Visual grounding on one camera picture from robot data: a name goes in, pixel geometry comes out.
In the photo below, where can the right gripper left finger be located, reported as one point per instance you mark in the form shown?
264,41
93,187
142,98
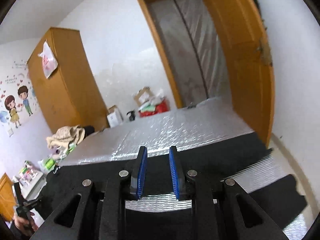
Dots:
82,216

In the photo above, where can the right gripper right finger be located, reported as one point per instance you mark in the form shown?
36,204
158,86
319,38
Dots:
223,210

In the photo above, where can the black garment with white lettering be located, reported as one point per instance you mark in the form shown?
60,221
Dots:
157,214

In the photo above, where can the plastic zipper door curtain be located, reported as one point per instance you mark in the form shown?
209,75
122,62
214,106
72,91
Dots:
193,49

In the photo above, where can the person's left hand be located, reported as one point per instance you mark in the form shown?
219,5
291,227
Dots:
26,226

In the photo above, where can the green tissue pack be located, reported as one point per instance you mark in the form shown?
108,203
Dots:
46,165

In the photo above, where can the beige floral cloth pile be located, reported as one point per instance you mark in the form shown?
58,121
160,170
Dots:
65,136

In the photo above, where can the small white cardboard box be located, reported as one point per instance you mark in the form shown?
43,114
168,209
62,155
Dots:
114,116

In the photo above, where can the wooden wardrobe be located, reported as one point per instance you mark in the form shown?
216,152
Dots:
70,95

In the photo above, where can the brown cardboard box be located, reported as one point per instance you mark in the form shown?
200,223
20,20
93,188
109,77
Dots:
143,96

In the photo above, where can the white plastic bag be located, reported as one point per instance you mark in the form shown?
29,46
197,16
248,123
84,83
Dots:
49,62

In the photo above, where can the wooden door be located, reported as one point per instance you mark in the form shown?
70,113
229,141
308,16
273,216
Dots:
245,45

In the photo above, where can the cartoon couple wall sticker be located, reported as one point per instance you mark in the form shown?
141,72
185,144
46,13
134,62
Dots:
18,99

